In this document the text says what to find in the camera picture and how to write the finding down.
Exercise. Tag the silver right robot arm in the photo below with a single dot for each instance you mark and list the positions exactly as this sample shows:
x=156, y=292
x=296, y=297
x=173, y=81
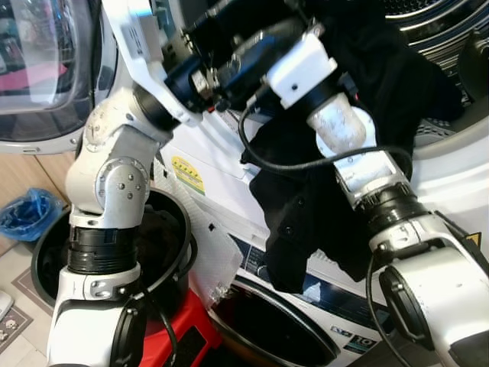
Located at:
x=435, y=275

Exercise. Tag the red plastic stool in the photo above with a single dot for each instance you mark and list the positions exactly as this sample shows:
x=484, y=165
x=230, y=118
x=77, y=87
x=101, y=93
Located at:
x=200, y=317

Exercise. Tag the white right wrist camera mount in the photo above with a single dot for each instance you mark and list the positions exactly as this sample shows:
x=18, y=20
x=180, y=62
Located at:
x=302, y=69

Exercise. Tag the black garment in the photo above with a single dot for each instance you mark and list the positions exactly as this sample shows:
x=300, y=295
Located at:
x=302, y=222

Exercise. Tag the yellow triangle warning sticker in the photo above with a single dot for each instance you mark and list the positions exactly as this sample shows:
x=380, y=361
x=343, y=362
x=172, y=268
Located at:
x=474, y=241

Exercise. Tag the yellow oval sticker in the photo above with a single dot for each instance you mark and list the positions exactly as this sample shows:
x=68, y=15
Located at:
x=188, y=174

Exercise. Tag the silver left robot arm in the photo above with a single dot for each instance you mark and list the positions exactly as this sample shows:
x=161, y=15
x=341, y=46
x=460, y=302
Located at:
x=114, y=183

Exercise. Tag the grey-green number sticker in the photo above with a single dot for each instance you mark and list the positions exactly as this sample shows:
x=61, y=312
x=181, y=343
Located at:
x=365, y=344

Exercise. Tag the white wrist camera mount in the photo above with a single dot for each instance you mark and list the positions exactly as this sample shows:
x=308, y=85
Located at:
x=302, y=69
x=141, y=46

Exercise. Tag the clear glass washer door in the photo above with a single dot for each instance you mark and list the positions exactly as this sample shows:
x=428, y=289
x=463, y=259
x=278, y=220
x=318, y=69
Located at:
x=46, y=46

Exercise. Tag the small blue sticker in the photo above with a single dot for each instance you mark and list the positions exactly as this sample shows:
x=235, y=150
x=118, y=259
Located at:
x=338, y=331

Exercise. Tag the black round laundry bucket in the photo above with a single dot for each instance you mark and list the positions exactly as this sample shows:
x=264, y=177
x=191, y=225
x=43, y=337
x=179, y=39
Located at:
x=47, y=264

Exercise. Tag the blue plastic bag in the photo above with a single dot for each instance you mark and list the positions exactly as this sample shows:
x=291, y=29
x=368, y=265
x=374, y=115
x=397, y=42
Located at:
x=30, y=214

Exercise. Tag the white steel-drum washing machine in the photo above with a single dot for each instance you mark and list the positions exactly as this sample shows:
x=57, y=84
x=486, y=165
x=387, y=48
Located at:
x=451, y=180

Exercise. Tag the chrome-ringed round washer door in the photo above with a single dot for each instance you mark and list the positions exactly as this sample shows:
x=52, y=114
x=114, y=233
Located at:
x=267, y=329

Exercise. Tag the clear perforated plastic sheet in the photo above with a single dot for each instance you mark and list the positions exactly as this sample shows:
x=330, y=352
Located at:
x=221, y=260

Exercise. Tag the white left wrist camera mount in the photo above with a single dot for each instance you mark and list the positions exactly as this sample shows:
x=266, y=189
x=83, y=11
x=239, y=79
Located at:
x=141, y=46

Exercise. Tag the dark laundry pile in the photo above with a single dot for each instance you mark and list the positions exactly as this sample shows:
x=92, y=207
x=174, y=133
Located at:
x=160, y=237

